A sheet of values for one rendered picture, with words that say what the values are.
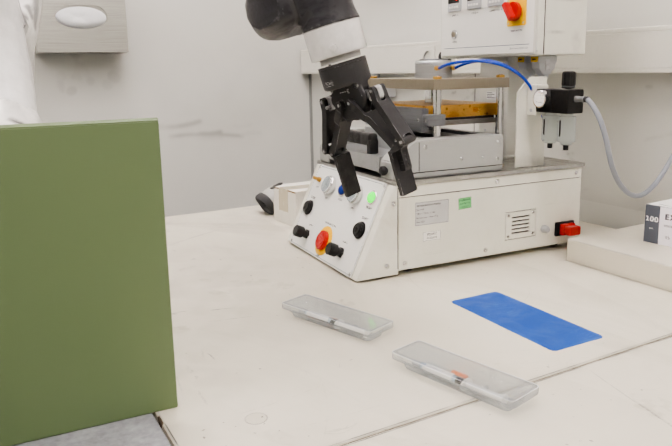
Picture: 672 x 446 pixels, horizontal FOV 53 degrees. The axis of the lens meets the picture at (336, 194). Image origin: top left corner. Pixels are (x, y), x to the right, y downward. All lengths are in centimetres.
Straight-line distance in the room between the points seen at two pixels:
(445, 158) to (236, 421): 68
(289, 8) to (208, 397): 55
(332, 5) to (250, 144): 187
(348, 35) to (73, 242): 49
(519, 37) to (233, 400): 93
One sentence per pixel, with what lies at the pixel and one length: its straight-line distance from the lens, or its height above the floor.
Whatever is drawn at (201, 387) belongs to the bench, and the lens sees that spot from 87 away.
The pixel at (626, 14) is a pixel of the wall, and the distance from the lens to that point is 170.
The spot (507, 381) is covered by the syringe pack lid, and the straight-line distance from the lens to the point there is 83.
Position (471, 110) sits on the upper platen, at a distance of 137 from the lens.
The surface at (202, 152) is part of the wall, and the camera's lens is 275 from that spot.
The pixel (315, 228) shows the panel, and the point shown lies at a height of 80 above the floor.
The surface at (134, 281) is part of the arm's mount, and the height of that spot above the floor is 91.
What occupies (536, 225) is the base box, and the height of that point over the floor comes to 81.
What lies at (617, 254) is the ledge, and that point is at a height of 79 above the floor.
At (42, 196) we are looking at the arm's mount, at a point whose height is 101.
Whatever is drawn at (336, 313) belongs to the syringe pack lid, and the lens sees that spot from 102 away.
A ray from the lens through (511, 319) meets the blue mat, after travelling 108.
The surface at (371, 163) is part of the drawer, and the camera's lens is 128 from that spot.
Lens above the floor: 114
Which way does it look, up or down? 11 degrees down
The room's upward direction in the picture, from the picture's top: 1 degrees counter-clockwise
